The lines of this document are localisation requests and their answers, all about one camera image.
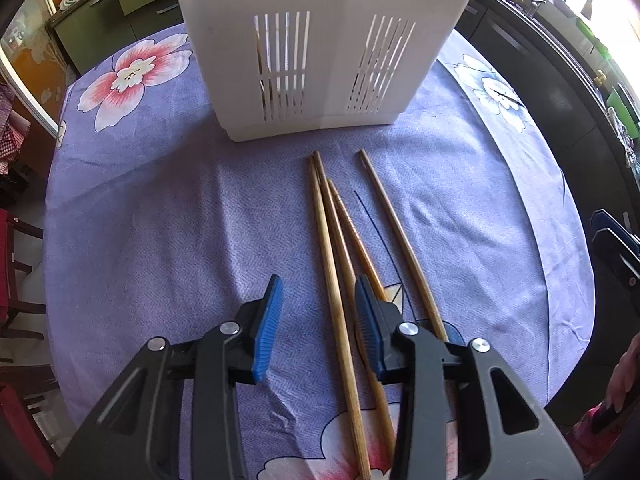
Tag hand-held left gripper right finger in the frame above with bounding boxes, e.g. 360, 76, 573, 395
353, 274, 584, 480

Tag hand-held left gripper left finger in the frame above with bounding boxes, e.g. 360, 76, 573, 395
52, 274, 285, 480

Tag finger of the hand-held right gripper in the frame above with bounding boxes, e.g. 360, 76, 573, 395
589, 209, 640, 287

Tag white plastic utensil holder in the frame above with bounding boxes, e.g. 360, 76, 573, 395
168, 0, 491, 144

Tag person's right hand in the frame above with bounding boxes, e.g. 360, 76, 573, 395
604, 332, 640, 412

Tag pink floral clothing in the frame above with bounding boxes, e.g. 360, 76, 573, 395
570, 402, 640, 463

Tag green basin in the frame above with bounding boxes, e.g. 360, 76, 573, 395
604, 81, 640, 137

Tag purple floral tablecloth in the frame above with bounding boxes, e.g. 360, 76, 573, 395
42, 24, 597, 480

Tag dark base cabinets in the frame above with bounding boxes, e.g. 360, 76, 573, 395
456, 0, 632, 213

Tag dark wooden chair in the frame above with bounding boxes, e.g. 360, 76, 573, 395
0, 360, 62, 478

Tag checked apron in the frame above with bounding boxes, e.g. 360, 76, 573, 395
0, 81, 32, 162

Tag green base cabinets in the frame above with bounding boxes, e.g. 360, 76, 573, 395
49, 0, 187, 77

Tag glass sliding door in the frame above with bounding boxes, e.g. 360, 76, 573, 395
0, 0, 69, 137

